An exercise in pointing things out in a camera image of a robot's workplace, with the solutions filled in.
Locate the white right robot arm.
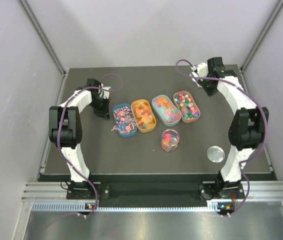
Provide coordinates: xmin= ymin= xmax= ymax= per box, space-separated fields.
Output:
xmin=199 ymin=57 xmax=269 ymax=198

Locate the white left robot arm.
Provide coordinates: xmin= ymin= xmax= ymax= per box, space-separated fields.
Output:
xmin=49 ymin=78 xmax=111 ymax=199

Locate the pink candy tray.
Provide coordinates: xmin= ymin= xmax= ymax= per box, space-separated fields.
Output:
xmin=173 ymin=90 xmax=201 ymax=123

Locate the orange candy tray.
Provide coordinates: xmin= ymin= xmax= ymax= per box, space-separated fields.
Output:
xmin=131 ymin=99 xmax=157 ymax=133

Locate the light blue candy tray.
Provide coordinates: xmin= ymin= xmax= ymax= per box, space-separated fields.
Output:
xmin=151 ymin=94 xmax=181 ymax=127

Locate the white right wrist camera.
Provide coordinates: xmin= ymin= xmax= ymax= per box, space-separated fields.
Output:
xmin=190 ymin=62 xmax=209 ymax=88

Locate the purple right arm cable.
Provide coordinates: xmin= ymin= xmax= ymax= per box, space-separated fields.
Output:
xmin=175 ymin=59 xmax=269 ymax=217

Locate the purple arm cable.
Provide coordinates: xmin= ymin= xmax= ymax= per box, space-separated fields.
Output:
xmin=56 ymin=73 xmax=124 ymax=218
xmin=175 ymin=59 xmax=269 ymax=217

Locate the aluminium right frame post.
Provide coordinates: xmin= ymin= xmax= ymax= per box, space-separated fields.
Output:
xmin=241 ymin=0 xmax=283 ymax=72

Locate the aluminium frame post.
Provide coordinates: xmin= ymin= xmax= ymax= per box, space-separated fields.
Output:
xmin=17 ymin=0 xmax=67 ymax=76
xmin=241 ymin=0 xmax=283 ymax=72

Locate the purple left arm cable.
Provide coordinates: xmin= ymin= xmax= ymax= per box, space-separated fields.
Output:
xmin=56 ymin=73 xmax=124 ymax=218

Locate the aluminium left frame post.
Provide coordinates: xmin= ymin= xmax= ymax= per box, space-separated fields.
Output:
xmin=17 ymin=0 xmax=67 ymax=76

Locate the aluminium front frame rail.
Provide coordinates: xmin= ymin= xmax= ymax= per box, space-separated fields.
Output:
xmin=21 ymin=181 xmax=283 ymax=202

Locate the grey slotted cable duct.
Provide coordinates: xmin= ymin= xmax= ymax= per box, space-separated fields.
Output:
xmin=31 ymin=199 xmax=235 ymax=213

